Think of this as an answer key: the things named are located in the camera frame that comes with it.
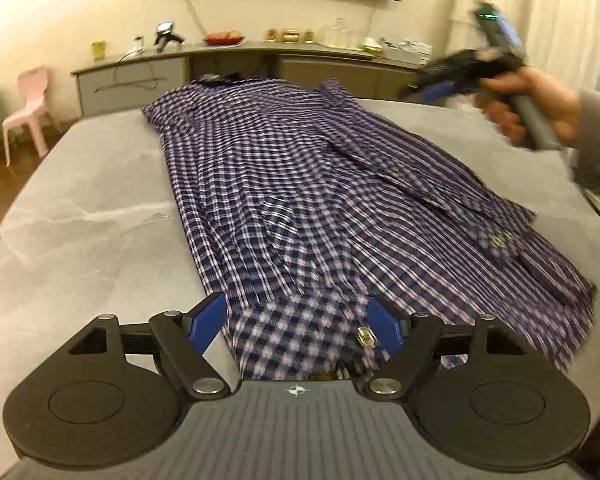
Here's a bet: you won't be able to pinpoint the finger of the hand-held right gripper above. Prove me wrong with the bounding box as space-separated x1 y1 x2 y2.
397 62 468 104

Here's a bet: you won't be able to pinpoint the pink plastic chair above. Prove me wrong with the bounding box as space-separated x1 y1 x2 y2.
1 66 52 167

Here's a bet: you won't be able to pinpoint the clear glass jars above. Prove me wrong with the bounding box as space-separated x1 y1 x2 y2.
319 18 360 50

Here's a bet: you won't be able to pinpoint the person's right hand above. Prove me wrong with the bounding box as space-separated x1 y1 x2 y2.
472 66 583 151

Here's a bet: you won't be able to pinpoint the purple plaid shirt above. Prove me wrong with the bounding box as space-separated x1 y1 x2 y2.
141 74 597 383

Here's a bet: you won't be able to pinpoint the white packets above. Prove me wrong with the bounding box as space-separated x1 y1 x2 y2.
385 39 435 67

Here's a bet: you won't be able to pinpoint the black cable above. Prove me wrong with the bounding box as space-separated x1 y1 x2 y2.
111 50 140 84

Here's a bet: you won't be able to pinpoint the red fruit plate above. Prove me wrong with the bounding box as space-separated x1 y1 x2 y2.
203 30 247 47

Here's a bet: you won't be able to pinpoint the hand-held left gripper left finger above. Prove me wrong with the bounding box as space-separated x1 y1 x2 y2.
57 291 231 402

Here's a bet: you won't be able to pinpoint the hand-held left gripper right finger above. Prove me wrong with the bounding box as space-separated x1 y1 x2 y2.
362 297 533 403

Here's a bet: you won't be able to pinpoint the black handheld gadget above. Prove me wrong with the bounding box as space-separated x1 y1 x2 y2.
153 22 186 52

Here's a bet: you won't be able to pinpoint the grey long sideboard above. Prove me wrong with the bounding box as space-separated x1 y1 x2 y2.
71 42 448 117

